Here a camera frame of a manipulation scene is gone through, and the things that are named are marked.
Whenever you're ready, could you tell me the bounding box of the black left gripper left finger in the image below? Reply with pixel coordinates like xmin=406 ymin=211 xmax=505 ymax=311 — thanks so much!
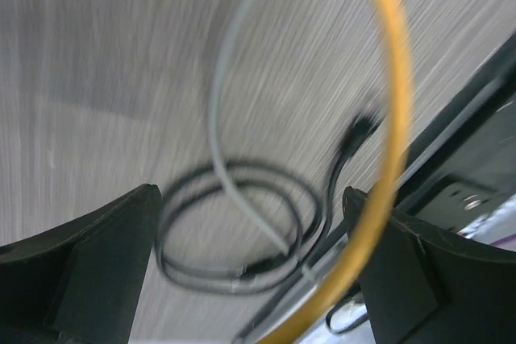
xmin=1 ymin=184 xmax=161 ymax=343

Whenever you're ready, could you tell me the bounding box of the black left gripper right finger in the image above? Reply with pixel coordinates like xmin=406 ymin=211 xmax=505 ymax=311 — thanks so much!
xmin=358 ymin=197 xmax=515 ymax=343

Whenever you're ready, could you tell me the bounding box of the black power cable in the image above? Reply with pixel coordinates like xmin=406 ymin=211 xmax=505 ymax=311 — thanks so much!
xmin=156 ymin=102 xmax=384 ymax=295

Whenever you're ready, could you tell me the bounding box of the yellow ethernet cable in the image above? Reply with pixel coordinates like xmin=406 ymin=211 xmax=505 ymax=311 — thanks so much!
xmin=253 ymin=0 xmax=414 ymax=344

